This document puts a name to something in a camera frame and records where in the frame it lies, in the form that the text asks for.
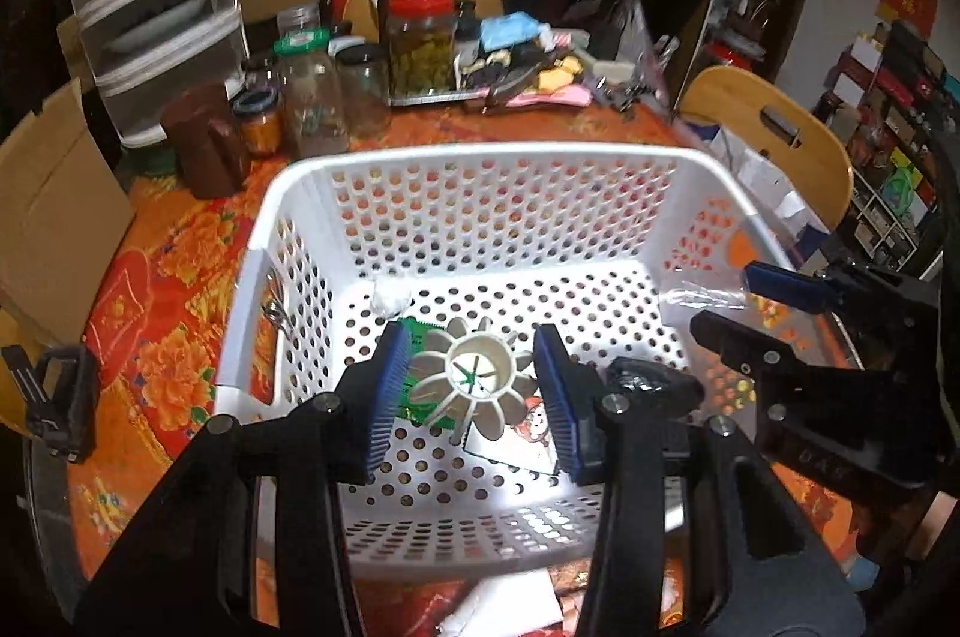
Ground metal tray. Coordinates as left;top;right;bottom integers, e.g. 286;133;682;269
388;86;488;107

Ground red floral tablecloth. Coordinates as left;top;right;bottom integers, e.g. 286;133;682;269
79;97;863;637

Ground white roll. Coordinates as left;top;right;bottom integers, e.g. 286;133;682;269
664;281;747;312

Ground glass jar with green lid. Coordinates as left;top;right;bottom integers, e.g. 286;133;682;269
274;28;352;158

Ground metal utensil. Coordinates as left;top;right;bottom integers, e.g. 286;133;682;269
262;273;295;338

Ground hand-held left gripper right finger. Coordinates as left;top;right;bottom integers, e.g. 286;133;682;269
532;323;863;637

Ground white cartoon printed packet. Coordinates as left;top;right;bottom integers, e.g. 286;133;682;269
461;393;571;477

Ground empty glass jar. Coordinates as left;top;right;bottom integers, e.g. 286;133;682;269
335;43;392;139

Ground yellow packet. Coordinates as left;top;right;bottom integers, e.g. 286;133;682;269
534;53;586;87

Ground brown pitcher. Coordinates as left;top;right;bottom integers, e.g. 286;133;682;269
160;82;252;199

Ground light blue packet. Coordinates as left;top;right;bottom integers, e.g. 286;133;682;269
478;11;542;52

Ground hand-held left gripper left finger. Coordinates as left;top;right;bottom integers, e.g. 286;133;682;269
75;322;413;637

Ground orange jar with blue lid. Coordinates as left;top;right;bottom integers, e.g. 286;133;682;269
231;86;284;158

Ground white papers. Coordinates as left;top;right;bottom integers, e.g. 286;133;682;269
697;123;830;248

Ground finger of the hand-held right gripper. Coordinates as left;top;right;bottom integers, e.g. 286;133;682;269
742;260;938;338
688;309;940;489

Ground small white packet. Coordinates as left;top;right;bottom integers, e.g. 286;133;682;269
371;284;412;317

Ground grey pumpkin-shaped soft object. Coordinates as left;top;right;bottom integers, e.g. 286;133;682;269
409;316;537;444

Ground open cardboard box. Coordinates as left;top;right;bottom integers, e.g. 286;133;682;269
0;78;136;345

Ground small glass jar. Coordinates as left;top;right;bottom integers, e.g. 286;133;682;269
276;3;322;38

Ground glass jar with red lid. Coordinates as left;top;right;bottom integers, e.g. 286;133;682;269
384;0;458;100

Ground black phone holder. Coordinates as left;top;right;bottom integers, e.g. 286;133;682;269
1;343;98;462

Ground white triangular soft pack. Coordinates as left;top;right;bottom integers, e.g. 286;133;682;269
435;569;565;637

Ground pink packet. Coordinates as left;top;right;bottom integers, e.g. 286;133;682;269
517;82;593;109

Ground shelf of small boxes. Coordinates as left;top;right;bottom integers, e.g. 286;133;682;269
814;18;960;278

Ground green packet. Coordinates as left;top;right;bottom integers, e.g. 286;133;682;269
394;318;466;432

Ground clear plastic bag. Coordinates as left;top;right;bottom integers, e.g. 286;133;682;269
592;0;672;113

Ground white perforated plastic basket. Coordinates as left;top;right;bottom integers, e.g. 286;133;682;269
214;142;803;582

